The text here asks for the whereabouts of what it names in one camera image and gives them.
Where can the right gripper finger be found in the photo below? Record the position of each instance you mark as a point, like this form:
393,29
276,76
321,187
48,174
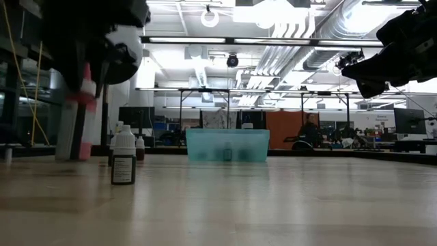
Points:
382,65
372,78

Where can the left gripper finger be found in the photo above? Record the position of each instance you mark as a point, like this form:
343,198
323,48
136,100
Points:
73,61
101,58

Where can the small dark dropper bottle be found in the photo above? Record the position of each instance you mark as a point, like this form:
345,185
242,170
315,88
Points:
140,153
123,171
111,143

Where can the small yellow-green dropper bottle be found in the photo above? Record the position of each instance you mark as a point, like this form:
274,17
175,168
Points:
227,152

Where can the white globe lamp black stand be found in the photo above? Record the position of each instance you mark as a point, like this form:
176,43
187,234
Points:
133,36

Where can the black monitor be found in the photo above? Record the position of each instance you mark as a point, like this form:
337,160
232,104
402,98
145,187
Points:
409,121
131,116

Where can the person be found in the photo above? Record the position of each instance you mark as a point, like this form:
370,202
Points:
310,131

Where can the orange partition panel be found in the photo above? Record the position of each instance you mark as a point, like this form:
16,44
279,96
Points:
280,130

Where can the black beam with strip lights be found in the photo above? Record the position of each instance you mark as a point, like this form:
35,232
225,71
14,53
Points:
230,41

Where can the teal translucent plastic bin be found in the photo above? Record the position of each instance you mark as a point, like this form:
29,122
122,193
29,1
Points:
205,140

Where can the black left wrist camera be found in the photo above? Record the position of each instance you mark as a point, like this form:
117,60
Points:
124,54

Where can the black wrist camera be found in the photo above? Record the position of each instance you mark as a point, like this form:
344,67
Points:
406,30
124,54

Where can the black ceiling camera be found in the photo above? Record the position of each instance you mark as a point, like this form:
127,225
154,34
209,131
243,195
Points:
346,61

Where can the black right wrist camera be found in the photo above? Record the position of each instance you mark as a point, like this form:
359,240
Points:
406,30

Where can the black metal frame station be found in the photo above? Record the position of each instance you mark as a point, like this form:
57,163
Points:
205,90

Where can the black aluminium table frame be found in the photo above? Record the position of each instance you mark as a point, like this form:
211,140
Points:
160,150

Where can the black hanging exterior camera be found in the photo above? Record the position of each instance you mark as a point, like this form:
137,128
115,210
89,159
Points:
232,61

